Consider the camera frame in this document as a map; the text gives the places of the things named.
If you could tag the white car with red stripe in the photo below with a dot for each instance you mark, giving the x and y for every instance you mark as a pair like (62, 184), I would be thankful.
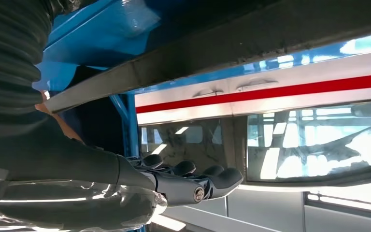
(204, 110)

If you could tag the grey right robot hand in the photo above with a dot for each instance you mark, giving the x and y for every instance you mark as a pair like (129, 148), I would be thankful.
(60, 166)

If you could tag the person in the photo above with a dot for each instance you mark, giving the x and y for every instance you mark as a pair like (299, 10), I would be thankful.
(92, 128)

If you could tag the blue metal shelf rack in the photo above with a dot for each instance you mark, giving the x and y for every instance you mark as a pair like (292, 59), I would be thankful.
(108, 38)

